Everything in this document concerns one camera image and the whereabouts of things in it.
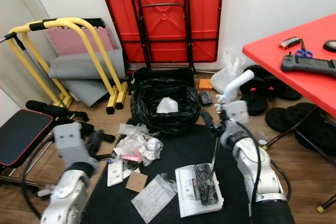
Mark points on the white door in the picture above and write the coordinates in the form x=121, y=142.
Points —
x=5, y=3

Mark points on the white printed tag card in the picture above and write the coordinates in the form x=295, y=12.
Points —
x=116, y=174

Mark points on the black floor mat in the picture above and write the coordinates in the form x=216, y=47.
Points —
x=168, y=161

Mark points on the yellow steel dip bar frame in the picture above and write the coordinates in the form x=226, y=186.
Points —
x=73, y=21

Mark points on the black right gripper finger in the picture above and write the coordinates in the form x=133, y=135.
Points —
x=206, y=119
x=217, y=109

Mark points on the pink foam puzzle mat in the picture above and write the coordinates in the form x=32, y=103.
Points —
x=79, y=43

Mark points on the white plastic bag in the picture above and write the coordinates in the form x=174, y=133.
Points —
x=226, y=77

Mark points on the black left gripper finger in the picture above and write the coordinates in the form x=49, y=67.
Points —
x=107, y=137
x=104, y=149

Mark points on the folding hex key set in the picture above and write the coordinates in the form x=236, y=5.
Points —
x=289, y=42

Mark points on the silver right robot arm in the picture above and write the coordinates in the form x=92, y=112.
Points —
x=252, y=166

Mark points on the folded red table black frame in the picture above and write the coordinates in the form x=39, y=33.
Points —
x=115, y=3

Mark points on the red standing table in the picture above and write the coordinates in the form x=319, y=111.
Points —
x=310, y=82

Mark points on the brown cardboard square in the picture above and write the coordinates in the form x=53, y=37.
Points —
x=136, y=182

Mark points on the black handheld controller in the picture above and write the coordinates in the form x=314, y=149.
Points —
x=310, y=65

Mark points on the black bag-lined trash bin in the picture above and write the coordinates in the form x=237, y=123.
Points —
x=144, y=114

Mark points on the small pink wrapper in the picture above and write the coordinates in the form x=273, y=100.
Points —
x=135, y=158

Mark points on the black padded workout bench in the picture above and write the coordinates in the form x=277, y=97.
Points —
x=18, y=137

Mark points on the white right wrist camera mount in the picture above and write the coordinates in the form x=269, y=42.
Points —
x=236, y=113

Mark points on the black weight plate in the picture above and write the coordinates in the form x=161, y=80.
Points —
x=286, y=88
x=254, y=95
x=278, y=120
x=304, y=116
x=317, y=140

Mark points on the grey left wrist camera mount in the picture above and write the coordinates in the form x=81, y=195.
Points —
x=73, y=142

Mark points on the small white round gadget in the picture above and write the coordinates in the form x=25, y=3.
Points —
x=153, y=145

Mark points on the clear bubble wrap sheet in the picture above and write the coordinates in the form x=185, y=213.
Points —
x=152, y=200

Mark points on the small orange box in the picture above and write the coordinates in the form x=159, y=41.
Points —
x=205, y=84

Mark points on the black foam puzzle mat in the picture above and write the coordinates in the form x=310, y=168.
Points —
x=100, y=23

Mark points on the black tape roll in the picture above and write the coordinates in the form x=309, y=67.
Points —
x=331, y=45

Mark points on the crumpled white plastic scrap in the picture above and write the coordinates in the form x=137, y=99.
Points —
x=167, y=106

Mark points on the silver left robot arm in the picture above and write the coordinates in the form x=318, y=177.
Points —
x=68, y=198

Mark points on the clear plastic wrap pile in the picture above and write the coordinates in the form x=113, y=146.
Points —
x=131, y=141

